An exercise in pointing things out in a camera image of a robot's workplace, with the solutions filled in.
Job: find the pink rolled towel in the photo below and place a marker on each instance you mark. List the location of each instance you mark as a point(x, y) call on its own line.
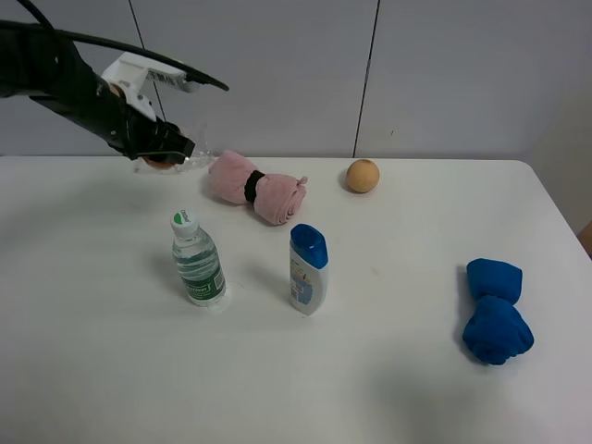
point(276, 198)

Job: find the clear plastic box with bread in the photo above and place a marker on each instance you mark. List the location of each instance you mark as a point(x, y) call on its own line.
point(200, 157)

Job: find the tan wooden ball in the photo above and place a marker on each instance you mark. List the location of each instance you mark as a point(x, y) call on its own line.
point(362, 176)

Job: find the white blue shampoo bottle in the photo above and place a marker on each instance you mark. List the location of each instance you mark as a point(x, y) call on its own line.
point(308, 269)

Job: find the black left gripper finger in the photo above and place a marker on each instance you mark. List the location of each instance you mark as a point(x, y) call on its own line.
point(162, 155)
point(169, 137)

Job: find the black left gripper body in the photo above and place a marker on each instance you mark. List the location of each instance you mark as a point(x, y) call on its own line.
point(89, 103)

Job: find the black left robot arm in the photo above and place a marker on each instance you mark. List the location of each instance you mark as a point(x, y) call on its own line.
point(52, 73)

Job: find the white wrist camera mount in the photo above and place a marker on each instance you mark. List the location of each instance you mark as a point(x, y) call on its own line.
point(129, 72)

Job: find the blue rolled towel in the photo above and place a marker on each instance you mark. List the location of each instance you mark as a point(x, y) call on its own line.
point(496, 332)

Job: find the clear water bottle green label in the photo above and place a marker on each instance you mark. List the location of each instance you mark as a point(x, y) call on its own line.
point(197, 260)

